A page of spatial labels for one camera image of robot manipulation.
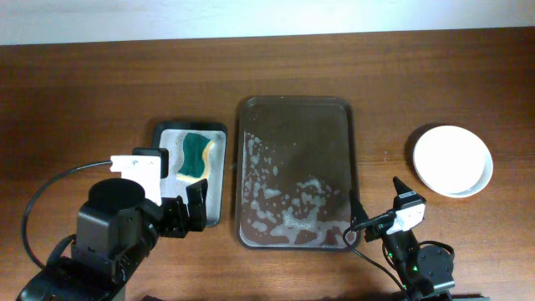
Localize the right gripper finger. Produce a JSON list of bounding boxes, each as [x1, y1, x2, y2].
[[393, 176, 416, 207], [349, 191, 369, 231]]

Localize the green yellow sponge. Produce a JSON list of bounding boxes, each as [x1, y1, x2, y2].
[[176, 133, 214, 182]]

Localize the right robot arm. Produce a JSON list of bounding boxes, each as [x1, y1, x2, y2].
[[343, 177, 455, 300]]

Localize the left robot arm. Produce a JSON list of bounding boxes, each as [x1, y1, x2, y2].
[[18, 178, 208, 300]]

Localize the small black soapy tray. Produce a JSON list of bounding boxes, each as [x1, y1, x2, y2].
[[152, 121, 227, 227]]

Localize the large brown serving tray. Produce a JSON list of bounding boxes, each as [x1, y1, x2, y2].
[[235, 96, 359, 252]]

